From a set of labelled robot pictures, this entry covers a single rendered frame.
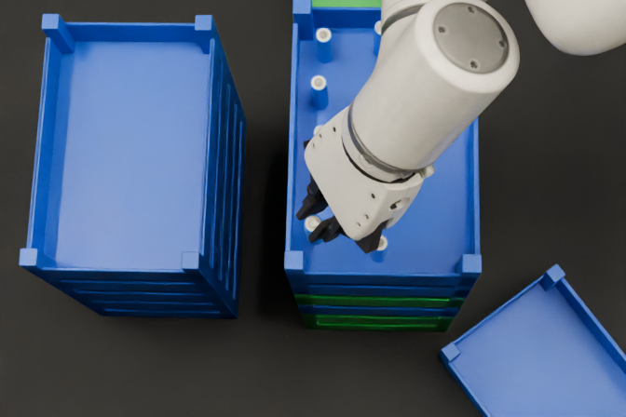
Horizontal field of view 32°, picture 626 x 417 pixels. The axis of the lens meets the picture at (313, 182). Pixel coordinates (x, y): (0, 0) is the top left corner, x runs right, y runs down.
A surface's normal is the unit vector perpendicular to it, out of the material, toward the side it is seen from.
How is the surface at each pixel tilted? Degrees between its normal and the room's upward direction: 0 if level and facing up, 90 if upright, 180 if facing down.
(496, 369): 0
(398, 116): 66
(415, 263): 0
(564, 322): 0
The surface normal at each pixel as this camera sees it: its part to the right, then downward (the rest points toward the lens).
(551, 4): -0.72, 0.32
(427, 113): -0.36, 0.76
